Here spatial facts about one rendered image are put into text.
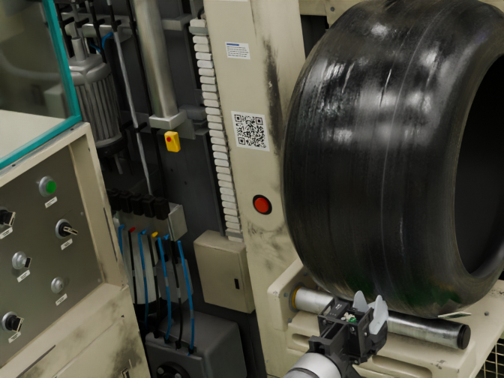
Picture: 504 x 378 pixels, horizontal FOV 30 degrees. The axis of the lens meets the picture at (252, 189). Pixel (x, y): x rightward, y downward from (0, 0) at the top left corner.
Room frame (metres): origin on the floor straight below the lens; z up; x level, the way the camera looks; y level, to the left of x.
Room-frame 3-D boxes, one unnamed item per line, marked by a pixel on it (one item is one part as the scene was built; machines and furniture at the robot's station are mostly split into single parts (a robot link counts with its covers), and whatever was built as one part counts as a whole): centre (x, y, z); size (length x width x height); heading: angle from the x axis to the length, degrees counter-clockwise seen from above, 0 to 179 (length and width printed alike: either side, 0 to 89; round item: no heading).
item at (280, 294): (1.64, -0.13, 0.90); 0.40 x 0.03 x 0.10; 143
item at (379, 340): (1.22, -0.15, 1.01); 0.09 x 0.05 x 0.02; 143
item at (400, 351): (1.42, -0.19, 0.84); 0.36 x 0.09 x 0.06; 53
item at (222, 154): (1.70, 0.03, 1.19); 0.05 x 0.04 x 0.48; 143
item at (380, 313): (1.26, -0.17, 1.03); 0.09 x 0.03 x 0.06; 143
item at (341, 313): (1.18, -0.10, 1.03); 0.12 x 0.08 x 0.09; 143
